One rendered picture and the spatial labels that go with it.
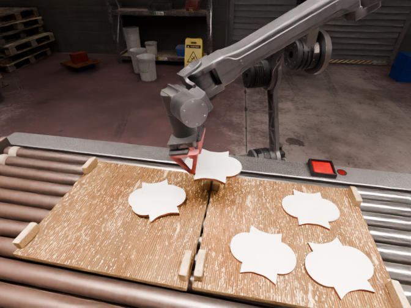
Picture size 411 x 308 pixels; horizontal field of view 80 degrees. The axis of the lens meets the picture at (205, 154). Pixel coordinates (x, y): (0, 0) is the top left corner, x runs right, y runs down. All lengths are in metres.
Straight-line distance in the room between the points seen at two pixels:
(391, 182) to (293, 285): 0.53
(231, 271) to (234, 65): 0.44
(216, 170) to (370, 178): 0.54
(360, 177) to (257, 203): 0.38
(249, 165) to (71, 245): 0.57
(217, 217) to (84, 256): 0.33
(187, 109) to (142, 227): 0.34
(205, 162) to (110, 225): 0.29
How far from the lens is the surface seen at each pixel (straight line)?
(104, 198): 0.76
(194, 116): 0.47
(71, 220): 0.74
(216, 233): 0.63
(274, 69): 1.72
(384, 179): 0.98
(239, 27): 5.22
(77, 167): 0.94
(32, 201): 0.89
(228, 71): 0.54
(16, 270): 0.74
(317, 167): 0.90
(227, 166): 0.62
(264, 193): 0.74
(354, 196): 0.79
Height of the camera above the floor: 1.45
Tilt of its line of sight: 37 degrees down
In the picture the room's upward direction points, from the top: straight up
